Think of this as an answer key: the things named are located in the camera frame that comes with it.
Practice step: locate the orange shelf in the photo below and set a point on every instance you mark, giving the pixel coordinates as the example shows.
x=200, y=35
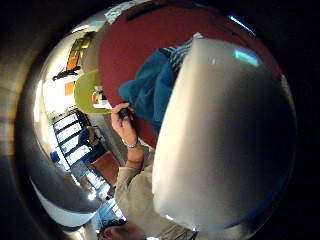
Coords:
x=75, y=55

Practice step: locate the small black object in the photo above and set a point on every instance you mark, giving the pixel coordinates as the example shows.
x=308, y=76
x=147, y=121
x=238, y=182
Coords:
x=124, y=113

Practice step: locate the yellow-green round table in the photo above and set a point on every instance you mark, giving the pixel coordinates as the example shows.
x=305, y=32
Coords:
x=85, y=95

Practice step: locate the red and white item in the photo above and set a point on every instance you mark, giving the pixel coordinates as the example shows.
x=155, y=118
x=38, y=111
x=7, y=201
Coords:
x=97, y=97

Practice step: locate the blue cloth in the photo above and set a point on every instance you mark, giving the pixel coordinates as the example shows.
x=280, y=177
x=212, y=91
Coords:
x=150, y=90

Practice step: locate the striped cloth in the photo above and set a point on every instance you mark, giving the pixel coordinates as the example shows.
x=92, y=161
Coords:
x=181, y=51

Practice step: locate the dark framed window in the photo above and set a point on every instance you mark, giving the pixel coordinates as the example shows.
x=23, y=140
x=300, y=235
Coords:
x=71, y=135

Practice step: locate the white glossy container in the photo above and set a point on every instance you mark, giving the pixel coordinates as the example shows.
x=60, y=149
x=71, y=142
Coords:
x=226, y=140

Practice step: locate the the person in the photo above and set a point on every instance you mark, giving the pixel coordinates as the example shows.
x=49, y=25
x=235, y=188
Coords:
x=138, y=196

